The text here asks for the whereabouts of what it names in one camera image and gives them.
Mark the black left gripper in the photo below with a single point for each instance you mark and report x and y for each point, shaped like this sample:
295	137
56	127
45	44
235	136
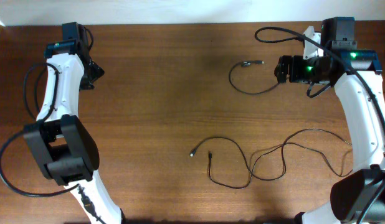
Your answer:
95	72

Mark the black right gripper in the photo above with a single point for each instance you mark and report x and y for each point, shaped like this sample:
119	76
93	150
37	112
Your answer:
295	62

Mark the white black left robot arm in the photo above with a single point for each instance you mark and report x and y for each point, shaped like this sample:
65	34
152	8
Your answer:
60	144

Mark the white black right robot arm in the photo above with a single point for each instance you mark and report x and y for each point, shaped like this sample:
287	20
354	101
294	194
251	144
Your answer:
332	59

